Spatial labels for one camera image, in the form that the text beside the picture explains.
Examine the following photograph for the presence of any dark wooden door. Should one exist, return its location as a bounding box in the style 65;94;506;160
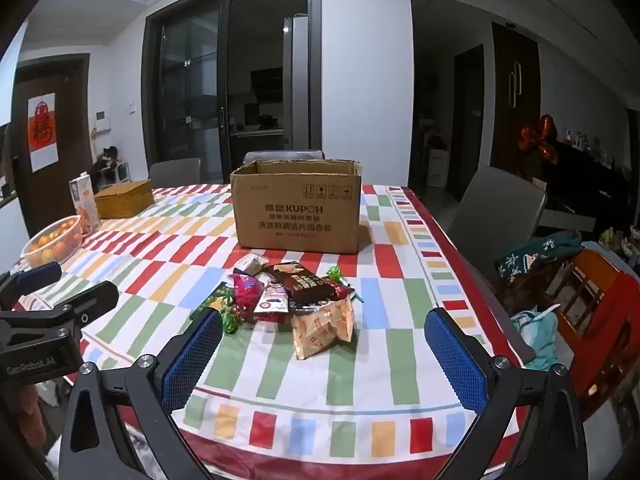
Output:
11;54;92;223

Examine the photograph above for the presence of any orange juice carton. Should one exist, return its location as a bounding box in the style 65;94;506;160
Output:
68;172;101;234

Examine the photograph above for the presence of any tall dark cabinet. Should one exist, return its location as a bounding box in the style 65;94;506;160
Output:
489;21;542;172

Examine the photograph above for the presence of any white pink snack packet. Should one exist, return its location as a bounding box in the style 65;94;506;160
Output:
253;282;291;314

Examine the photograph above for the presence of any dark green snack packet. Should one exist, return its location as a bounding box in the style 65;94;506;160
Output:
189;281;236;322

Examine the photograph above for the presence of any silver snack bar packet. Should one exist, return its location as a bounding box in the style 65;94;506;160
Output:
234;253;269;277

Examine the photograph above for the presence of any brown cardboard box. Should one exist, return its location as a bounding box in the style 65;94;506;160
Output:
230;158;362;255

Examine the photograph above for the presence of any wooden box at left edge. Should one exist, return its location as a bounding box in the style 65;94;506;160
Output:
93;178;155;220

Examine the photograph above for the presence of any beige snack packet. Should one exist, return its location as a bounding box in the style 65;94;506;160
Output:
291;297;356;361

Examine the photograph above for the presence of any person's left hand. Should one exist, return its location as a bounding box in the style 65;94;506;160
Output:
9;384;54;457

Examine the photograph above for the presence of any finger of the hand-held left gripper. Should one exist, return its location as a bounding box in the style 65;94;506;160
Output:
0;261;64;307
47;280;120;342

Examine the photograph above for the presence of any dark brown snack packet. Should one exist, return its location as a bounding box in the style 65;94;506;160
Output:
262;261;335;307

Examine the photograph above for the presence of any white stool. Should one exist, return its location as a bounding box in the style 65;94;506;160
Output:
99;160;132;184

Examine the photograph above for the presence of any dark sideboard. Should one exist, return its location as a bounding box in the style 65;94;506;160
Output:
539;139;640;243

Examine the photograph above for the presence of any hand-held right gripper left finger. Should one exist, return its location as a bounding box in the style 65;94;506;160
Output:
57;306;224;480

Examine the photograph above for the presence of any clear fruit bowl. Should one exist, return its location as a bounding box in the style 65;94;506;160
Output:
21;215;84;267

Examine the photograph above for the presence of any green snowflake cloth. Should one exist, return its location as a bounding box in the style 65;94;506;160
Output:
493;229;584;282

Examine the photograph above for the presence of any pile of oranges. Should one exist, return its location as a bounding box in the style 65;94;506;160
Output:
26;220;81;256

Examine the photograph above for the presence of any teal cloth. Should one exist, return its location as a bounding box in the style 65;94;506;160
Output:
509;304;560;372

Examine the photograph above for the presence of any wooden chair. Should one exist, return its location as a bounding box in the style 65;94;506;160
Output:
549;247;640;413

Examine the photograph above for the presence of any red door poster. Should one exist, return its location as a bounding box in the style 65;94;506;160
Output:
27;92;61;172

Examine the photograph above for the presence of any colourful checked tablecloth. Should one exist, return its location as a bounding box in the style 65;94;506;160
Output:
10;182;537;480

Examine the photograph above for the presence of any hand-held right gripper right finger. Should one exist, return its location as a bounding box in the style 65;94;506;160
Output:
423;307;590;480

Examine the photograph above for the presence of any red foil balloon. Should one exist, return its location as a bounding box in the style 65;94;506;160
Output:
517;114;560;165

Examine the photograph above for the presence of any shiny foil snack packet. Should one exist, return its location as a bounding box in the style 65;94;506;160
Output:
232;272;266;322

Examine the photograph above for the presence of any sliding glass door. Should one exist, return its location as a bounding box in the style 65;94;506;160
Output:
144;0;324;187

